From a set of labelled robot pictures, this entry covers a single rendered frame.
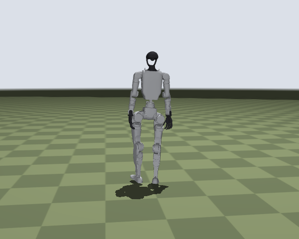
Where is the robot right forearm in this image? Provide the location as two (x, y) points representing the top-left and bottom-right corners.
(164, 97), (171, 115)

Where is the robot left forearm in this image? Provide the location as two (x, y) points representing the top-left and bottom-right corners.
(128, 90), (136, 114)

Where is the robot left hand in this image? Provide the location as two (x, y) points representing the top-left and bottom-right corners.
(128, 110), (135, 129)

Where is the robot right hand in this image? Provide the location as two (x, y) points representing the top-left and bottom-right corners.
(163, 111), (172, 129)

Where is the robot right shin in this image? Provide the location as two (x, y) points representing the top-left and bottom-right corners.
(153, 145), (161, 178)

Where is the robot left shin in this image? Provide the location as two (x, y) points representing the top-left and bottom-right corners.
(133, 143), (143, 177)

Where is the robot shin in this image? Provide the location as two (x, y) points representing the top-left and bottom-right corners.
(133, 143), (143, 177)
(153, 145), (161, 178)

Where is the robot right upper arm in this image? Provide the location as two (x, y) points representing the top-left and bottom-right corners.
(162, 72), (170, 98)

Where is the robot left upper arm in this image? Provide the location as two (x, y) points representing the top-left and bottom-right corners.
(132, 71), (143, 97)

